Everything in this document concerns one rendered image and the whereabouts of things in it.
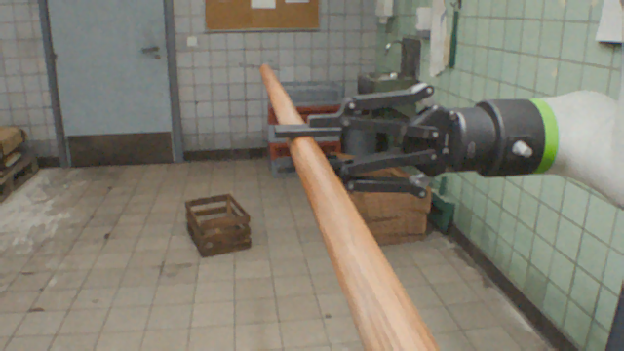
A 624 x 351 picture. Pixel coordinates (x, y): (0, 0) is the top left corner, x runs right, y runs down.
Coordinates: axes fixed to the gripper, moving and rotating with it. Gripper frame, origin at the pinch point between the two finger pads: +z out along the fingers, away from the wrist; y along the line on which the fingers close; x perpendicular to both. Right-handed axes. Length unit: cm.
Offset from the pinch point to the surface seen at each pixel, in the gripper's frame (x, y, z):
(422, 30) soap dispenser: 268, -3, -116
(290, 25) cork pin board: 401, -3, -42
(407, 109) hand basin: 288, 54, -114
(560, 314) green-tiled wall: 100, 105, -121
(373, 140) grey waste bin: 349, 93, -107
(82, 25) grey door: 402, -9, 139
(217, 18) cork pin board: 402, -11, 21
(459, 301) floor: 140, 120, -94
